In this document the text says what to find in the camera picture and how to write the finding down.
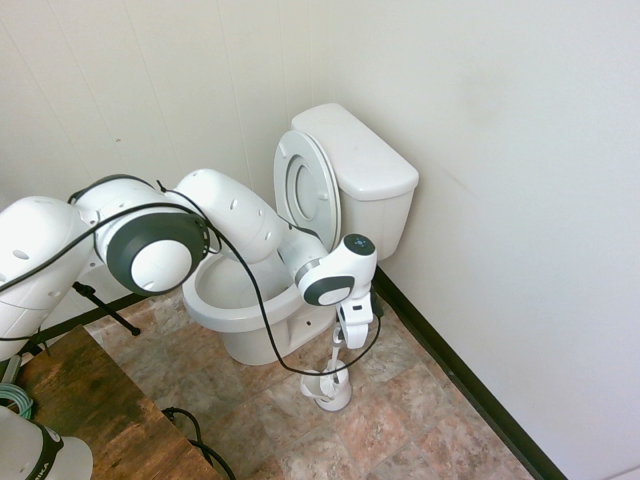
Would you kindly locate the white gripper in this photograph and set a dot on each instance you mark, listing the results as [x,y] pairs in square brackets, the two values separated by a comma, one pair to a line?
[357,325]

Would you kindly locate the white toilet brush grey grip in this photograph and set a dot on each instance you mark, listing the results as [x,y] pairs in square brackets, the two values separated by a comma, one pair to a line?
[334,365]

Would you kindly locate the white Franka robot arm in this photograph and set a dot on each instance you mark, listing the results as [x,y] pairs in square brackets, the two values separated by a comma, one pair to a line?
[230,210]

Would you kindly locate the white toilet brush holder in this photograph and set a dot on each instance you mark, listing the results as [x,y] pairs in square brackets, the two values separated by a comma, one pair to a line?
[332,402]

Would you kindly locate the white toilet bowl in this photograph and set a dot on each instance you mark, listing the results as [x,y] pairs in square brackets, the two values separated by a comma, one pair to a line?
[230,315]

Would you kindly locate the white toilet tank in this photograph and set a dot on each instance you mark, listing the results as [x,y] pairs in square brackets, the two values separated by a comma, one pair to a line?
[375,225]

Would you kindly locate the white toilet seat lid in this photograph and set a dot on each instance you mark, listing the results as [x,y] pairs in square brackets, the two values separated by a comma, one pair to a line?
[339,210]

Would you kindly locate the white toilet seat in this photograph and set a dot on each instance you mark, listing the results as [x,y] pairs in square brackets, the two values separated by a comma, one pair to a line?
[287,200]

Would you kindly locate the white toilet tank lid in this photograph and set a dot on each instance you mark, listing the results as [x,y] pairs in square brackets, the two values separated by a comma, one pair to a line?
[360,150]

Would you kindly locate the black baseboard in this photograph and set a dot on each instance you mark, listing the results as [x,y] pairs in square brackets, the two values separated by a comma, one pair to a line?
[450,350]
[125,306]

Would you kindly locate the brown wooden table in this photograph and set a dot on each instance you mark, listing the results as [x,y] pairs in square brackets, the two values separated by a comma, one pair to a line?
[100,390]

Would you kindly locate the grey green cylindrical object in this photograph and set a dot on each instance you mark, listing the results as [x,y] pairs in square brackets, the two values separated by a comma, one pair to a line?
[10,370]

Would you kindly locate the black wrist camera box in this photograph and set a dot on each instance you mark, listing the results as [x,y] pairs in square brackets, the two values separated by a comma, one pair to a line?
[377,305]

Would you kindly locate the black camera tripod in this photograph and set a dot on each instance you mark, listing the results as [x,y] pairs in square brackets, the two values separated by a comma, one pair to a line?
[87,291]

